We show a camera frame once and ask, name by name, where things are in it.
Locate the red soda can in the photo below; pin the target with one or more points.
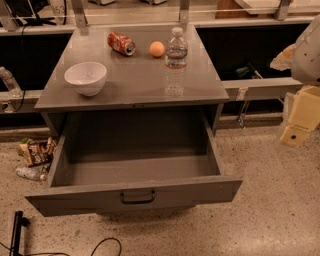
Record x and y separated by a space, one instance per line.
121 43

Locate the crushed plastic bottle on floor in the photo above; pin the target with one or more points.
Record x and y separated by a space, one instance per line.
32 173

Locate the black stand on floor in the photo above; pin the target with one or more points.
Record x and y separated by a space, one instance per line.
19 222

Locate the clear plastic water bottle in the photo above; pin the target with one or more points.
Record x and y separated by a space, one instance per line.
176 49

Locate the white ceramic bowl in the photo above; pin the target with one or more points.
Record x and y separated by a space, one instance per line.
86 78

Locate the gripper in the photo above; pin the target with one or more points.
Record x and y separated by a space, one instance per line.
307 58

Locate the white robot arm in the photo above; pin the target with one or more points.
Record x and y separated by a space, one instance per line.
305 66

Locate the orange fruit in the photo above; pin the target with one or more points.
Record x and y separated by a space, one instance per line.
156 49

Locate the snack chip bag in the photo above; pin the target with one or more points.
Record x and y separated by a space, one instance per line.
37 153

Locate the grey top drawer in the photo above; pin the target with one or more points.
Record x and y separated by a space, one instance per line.
117 161

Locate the plastic bottle at left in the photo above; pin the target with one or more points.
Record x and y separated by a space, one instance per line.
11 83

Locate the grey metal drawer cabinet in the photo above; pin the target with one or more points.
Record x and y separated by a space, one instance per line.
132 82

